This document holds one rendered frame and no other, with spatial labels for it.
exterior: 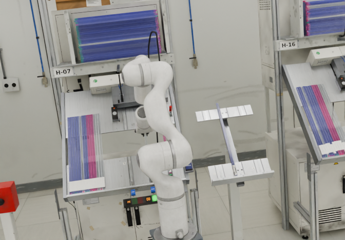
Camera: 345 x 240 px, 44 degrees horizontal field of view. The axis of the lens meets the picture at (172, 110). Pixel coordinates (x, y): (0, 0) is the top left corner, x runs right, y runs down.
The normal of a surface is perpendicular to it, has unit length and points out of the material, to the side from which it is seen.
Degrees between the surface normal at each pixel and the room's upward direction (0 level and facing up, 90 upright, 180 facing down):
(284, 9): 90
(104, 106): 44
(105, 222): 90
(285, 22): 90
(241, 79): 90
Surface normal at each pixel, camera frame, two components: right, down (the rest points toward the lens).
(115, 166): 0.00, -0.54
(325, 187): 0.11, 0.22
